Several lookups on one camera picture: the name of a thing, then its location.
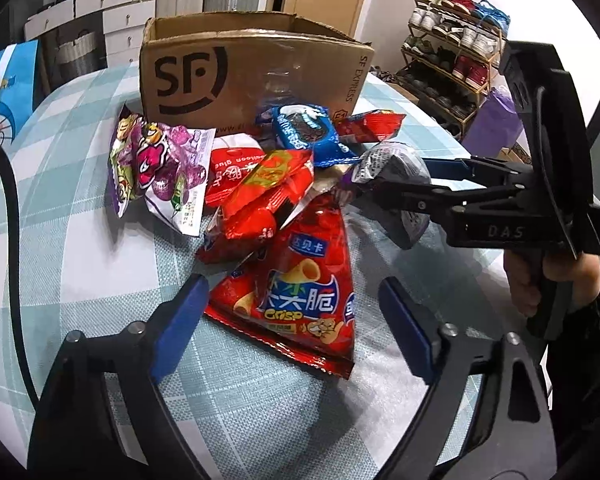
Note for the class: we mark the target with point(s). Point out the printed cardboard box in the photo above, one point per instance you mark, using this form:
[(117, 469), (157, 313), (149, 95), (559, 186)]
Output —
[(517, 152)]

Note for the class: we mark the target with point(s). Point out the grey snack packet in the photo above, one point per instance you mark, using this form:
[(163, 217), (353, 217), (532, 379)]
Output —
[(395, 165)]

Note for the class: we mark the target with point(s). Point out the small red snack packet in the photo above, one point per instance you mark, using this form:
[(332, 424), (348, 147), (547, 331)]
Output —
[(370, 127)]

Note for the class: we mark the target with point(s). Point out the brown cardboard box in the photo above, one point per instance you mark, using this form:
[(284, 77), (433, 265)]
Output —
[(260, 70)]

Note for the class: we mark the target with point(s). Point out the blue cartoon bag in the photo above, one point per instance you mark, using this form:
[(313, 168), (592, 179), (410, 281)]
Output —
[(15, 85)]

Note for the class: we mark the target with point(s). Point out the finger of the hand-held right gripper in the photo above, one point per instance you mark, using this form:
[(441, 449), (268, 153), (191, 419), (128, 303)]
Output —
[(445, 167), (405, 195)]

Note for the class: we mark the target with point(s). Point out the person's right hand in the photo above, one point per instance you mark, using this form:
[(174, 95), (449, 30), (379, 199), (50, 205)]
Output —
[(522, 285)]

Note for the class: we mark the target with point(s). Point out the wooden shoe rack with shoes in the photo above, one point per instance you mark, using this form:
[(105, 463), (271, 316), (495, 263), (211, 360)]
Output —
[(472, 35)]

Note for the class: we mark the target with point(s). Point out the red and white packet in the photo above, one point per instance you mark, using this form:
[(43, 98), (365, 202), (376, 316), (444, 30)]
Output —
[(230, 170)]

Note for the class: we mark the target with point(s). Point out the checked tablecloth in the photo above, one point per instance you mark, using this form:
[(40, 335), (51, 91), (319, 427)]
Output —
[(80, 260)]

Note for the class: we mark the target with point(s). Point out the purple snack packet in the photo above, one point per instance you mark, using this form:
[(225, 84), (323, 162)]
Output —
[(160, 160)]

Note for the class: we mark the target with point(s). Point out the white drawer cabinet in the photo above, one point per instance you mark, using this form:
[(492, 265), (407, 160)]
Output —
[(125, 20)]

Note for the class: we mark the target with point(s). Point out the purple bag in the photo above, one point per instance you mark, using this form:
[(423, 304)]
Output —
[(490, 120)]

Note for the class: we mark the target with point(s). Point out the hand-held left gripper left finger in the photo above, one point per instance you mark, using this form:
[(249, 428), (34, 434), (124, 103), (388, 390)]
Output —
[(177, 330)]

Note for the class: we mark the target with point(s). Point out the large red crisp packet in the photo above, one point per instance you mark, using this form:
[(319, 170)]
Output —
[(305, 280)]

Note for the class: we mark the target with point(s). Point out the red and orange snack packet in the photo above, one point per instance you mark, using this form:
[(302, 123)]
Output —
[(260, 200)]

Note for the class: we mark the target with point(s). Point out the woven laundry basket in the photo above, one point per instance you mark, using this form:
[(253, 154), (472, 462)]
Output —
[(77, 52)]

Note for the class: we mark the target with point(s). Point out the pile of dark shoes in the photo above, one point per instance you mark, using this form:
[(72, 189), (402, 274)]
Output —
[(385, 74)]

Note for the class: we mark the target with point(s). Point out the blue cookie packet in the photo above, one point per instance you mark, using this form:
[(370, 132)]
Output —
[(300, 130)]

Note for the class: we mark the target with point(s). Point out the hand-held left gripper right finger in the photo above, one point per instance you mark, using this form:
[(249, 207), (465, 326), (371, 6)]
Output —
[(405, 325)]

